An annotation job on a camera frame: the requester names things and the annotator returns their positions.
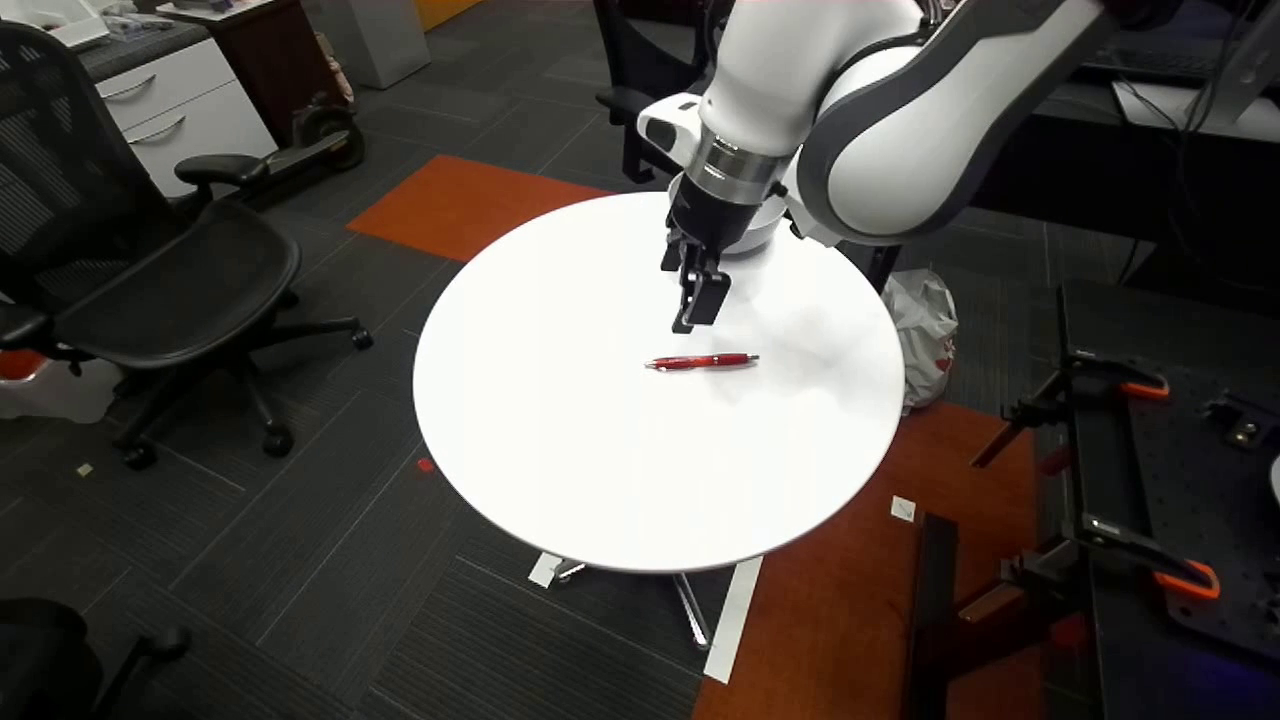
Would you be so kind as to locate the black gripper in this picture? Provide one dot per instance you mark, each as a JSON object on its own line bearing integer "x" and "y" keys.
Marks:
{"x": 708, "y": 226}

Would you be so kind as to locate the red marker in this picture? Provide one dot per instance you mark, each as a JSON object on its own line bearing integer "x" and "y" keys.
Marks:
{"x": 707, "y": 363}

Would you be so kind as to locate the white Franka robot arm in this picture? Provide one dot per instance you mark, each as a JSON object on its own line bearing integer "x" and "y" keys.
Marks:
{"x": 883, "y": 132}

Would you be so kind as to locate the white plastic bag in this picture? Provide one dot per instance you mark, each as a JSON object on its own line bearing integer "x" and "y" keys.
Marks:
{"x": 922, "y": 333}

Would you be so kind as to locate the black padded office chair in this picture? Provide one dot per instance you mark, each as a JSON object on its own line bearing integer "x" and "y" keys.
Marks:
{"x": 641, "y": 52}

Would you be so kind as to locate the small white floor tag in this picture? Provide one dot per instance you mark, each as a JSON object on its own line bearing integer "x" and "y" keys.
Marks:
{"x": 904, "y": 509}

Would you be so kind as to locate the small red floor object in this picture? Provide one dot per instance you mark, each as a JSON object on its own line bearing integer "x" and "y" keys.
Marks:
{"x": 425, "y": 467}

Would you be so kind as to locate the white table base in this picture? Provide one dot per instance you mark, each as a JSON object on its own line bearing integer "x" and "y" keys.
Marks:
{"x": 735, "y": 620}

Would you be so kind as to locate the black office desk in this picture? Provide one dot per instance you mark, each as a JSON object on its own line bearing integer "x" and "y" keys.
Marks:
{"x": 1067, "y": 175}

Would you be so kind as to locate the black orange bar clamp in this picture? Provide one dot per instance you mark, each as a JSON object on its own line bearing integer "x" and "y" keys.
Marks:
{"x": 1132, "y": 549}
{"x": 1093, "y": 383}

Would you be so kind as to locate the black scooter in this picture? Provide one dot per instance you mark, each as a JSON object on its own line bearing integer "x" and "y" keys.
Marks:
{"x": 324, "y": 132}

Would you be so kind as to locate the grey bin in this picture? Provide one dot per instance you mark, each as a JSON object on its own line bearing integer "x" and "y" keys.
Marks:
{"x": 382, "y": 43}

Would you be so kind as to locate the white paper sheet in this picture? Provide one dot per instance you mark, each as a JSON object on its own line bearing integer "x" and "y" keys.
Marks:
{"x": 1172, "y": 104}

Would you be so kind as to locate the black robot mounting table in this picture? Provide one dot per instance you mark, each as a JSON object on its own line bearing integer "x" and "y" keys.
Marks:
{"x": 1172, "y": 507}

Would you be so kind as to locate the black keyboard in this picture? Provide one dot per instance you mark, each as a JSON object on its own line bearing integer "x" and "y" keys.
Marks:
{"x": 1160, "y": 52}

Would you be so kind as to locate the black mesh office chair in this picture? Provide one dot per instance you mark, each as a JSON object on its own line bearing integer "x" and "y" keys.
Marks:
{"x": 175, "y": 284}

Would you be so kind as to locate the white drawer cabinet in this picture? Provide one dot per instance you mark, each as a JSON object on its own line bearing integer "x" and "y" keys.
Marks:
{"x": 201, "y": 127}

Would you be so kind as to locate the black device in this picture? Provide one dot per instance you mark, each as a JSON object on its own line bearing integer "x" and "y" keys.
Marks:
{"x": 1240, "y": 427}

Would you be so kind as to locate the small white scrap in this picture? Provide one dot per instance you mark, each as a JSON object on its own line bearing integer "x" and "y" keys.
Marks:
{"x": 85, "y": 469}

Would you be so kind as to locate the white plastic object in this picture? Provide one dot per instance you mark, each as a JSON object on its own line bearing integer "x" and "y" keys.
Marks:
{"x": 60, "y": 395}

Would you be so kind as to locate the white papers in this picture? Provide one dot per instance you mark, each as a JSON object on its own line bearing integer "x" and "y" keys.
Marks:
{"x": 52, "y": 18}

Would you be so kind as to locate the black chair with armrest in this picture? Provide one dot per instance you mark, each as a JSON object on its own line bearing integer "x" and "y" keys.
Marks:
{"x": 44, "y": 663}

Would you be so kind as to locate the black table post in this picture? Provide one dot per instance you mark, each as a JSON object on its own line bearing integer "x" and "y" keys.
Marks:
{"x": 928, "y": 627}

